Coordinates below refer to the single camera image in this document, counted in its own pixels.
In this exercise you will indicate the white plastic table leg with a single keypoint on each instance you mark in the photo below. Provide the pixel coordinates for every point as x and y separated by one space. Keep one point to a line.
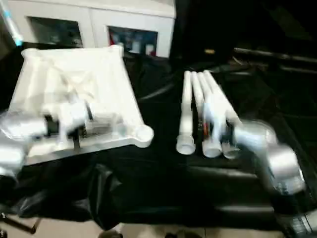
185 119
196 86
213 86
204 86

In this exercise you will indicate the white plastic table top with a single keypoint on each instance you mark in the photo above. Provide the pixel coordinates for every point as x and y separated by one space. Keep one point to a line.
104 64

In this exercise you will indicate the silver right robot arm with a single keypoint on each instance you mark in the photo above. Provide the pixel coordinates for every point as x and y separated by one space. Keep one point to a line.
282 161

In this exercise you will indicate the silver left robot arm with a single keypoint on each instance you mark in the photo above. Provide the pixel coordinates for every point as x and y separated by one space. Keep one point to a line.
19 129

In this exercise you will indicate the small yellow label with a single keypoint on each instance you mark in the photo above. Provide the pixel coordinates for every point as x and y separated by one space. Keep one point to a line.
209 51

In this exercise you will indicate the black work mat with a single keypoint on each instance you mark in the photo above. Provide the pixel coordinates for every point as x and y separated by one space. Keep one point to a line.
153 186

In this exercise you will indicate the red package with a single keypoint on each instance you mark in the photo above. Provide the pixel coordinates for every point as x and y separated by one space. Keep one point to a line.
112 37

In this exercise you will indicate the white bottle blue print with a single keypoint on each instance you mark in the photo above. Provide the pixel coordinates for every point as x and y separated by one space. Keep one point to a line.
135 45

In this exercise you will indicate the white jar red label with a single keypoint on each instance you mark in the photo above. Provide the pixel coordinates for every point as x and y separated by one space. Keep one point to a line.
149 49

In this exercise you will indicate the white glass-door cabinet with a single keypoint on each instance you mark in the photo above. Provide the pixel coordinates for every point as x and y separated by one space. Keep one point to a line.
94 22

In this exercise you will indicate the silver metal bar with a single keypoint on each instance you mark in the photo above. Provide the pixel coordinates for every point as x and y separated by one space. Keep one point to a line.
272 55

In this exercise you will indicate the large black box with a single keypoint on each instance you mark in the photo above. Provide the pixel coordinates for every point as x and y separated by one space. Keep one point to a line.
198 24

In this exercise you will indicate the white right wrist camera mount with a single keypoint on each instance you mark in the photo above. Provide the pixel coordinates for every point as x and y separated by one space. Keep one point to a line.
210 111

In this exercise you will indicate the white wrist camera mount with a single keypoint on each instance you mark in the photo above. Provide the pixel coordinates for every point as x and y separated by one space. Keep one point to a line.
210 111
71 114

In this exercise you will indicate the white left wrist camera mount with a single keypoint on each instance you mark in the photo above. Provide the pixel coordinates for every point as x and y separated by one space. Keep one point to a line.
71 114

